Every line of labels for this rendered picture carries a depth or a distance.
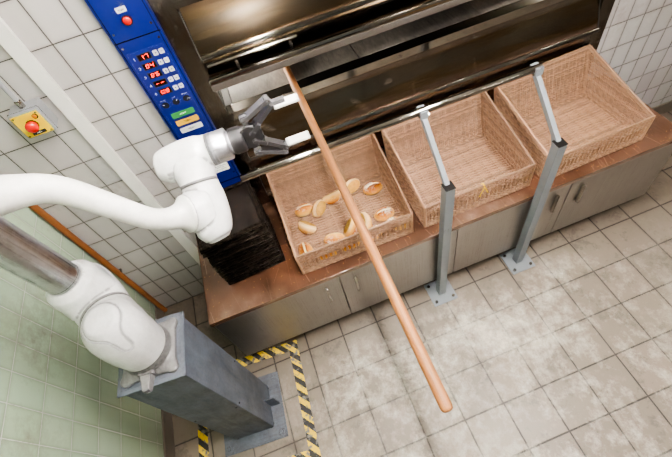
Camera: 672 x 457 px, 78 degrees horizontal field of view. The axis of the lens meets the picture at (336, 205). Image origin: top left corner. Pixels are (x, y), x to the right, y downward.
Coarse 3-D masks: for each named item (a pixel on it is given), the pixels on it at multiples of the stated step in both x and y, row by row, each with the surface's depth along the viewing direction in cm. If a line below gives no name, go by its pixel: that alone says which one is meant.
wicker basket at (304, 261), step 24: (360, 144) 202; (288, 168) 199; (312, 168) 202; (384, 168) 200; (288, 192) 207; (312, 192) 210; (360, 192) 210; (288, 216) 209; (312, 216) 206; (336, 216) 204; (408, 216) 180; (312, 240) 198; (360, 240) 182; (384, 240) 189; (312, 264) 185
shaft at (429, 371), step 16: (288, 80) 174; (304, 112) 159; (320, 144) 147; (336, 176) 137; (352, 208) 128; (368, 240) 120; (384, 272) 113; (384, 288) 112; (400, 304) 107; (400, 320) 105; (416, 336) 102; (416, 352) 100; (432, 368) 97; (432, 384) 95; (448, 400) 92
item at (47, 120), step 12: (12, 108) 139; (24, 108) 137; (36, 108) 137; (48, 108) 144; (12, 120) 136; (24, 120) 138; (36, 120) 139; (48, 120) 141; (24, 132) 141; (36, 132) 142; (48, 132) 144
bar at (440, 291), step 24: (528, 72) 157; (456, 96) 154; (552, 120) 161; (336, 144) 151; (432, 144) 156; (552, 144) 163; (264, 168) 149; (552, 168) 170; (528, 216) 202; (528, 240) 216; (528, 264) 233; (432, 288) 234
